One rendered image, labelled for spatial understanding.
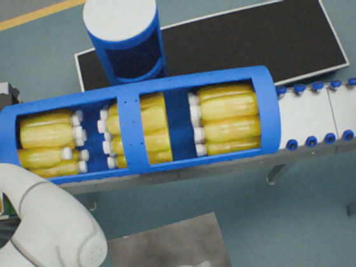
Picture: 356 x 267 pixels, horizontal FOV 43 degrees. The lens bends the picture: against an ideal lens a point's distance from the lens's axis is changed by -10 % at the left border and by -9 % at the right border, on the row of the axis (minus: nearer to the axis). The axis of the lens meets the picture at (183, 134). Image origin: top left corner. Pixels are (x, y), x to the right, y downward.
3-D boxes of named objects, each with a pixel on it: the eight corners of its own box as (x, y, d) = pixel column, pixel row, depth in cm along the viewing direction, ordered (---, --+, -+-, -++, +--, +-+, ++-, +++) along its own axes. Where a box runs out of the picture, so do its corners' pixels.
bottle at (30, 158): (9, 157, 147) (61, 150, 147) (13, 145, 153) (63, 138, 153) (15, 175, 150) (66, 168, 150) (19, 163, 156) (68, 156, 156)
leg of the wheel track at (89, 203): (97, 210, 258) (68, 193, 197) (87, 211, 258) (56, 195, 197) (95, 199, 259) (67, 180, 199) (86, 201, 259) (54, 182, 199)
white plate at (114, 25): (68, 15, 173) (69, 17, 174) (120, 54, 168) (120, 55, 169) (117, -33, 178) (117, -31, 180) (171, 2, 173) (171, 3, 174)
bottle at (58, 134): (25, 130, 153) (77, 124, 154) (26, 150, 151) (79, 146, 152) (20, 124, 146) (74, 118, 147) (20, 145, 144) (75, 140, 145)
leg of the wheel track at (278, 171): (276, 184, 259) (300, 159, 198) (267, 185, 259) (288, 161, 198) (275, 173, 261) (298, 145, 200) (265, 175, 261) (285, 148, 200)
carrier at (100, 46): (104, 93, 259) (144, 125, 254) (67, 17, 174) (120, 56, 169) (139, 54, 264) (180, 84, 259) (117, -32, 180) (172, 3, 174)
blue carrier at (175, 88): (273, 162, 165) (287, 136, 138) (27, 196, 164) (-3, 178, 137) (257, 86, 174) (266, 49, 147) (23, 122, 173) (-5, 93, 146)
